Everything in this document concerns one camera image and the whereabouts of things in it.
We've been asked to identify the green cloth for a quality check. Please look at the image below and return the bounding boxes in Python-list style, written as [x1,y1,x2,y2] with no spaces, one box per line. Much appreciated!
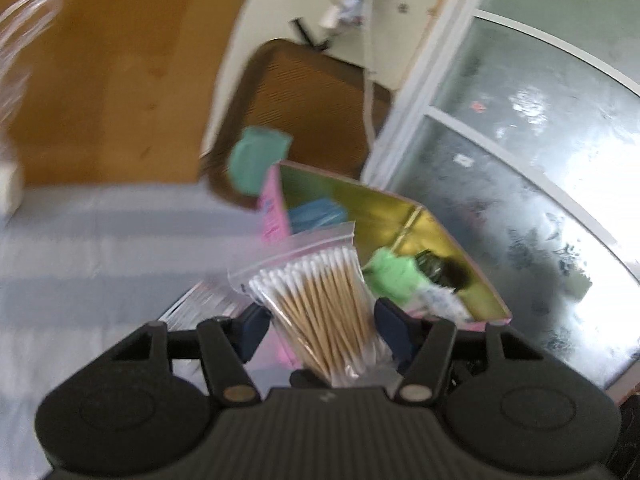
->
[361,247,427,307]

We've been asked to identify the cotton swabs bag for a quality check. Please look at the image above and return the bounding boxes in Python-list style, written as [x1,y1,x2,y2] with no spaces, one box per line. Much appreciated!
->
[228,222,392,387]

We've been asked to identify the tissue packet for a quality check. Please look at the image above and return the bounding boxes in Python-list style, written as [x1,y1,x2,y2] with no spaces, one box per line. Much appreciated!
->
[406,285,474,325]

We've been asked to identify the blue glasses case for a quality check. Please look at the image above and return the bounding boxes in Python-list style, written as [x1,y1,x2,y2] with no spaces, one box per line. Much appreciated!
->
[288,198,348,234]

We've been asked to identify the pink macaron box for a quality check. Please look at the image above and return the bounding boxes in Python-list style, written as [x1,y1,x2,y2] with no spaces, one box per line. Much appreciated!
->
[258,160,512,332]

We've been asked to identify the checked blue grey tablecloth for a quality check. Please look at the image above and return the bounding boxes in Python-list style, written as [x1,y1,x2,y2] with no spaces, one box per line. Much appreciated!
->
[1,184,262,479]

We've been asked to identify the teal paper card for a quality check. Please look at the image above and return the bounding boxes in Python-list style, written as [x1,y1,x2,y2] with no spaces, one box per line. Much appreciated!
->
[228,126,293,197]

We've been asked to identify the frosted glass door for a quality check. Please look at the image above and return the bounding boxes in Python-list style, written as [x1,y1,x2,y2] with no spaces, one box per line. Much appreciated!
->
[362,0,639,400]

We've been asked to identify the brown mesh chair back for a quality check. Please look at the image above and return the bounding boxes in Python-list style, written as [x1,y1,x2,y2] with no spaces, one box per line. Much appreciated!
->
[204,39,369,209]

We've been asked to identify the white paper cups stack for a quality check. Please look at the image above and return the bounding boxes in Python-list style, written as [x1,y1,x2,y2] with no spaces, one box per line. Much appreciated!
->
[0,160,24,219]

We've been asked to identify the wood-pattern vinyl backdrop sheet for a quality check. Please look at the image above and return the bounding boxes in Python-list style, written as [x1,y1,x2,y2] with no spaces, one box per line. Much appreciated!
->
[1,0,244,184]

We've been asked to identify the white power strip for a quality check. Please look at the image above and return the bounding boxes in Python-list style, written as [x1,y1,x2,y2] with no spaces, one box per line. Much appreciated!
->
[318,0,392,32]

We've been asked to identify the clear plastic bag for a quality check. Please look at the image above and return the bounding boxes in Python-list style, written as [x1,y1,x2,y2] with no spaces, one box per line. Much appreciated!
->
[1,0,62,129]

